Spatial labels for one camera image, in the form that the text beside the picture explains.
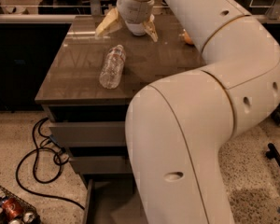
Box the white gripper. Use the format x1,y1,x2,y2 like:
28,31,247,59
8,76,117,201
95,0,158,42

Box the clear plastic water bottle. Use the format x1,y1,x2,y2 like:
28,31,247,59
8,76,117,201
99,45,126,89

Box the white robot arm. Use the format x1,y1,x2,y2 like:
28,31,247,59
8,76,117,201
117,0,280,224

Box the grey drawer cabinet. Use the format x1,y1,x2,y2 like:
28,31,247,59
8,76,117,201
34,14,207,224

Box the top grey drawer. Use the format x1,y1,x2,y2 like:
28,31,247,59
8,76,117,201
47,105,129,147

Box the grey drawer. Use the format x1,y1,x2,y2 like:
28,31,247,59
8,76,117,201
70,147,132,175
82,175,148,224
47,105,129,147

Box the middle grey drawer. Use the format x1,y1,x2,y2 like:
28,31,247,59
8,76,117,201
70,147,132,175

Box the bottom grey drawer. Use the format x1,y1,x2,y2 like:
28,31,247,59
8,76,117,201
82,175,148,224

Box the white ceramic bowl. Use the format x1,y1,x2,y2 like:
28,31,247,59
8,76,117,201
126,15,154,35

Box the orange fruit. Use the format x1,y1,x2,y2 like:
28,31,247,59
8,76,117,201
184,31,194,46

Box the person in background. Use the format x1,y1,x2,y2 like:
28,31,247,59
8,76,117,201
38,0,89,15

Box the black metal bar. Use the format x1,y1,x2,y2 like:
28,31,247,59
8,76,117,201
266,143,280,168

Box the silver can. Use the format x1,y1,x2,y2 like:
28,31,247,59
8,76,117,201
8,219,23,224
22,211,35,224

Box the red soda can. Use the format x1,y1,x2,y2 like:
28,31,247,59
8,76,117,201
2,198,23,221

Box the black power cable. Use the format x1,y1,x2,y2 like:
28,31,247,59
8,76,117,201
15,117,86,211

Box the black wire basket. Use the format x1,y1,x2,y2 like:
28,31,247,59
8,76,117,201
0,185,41,224

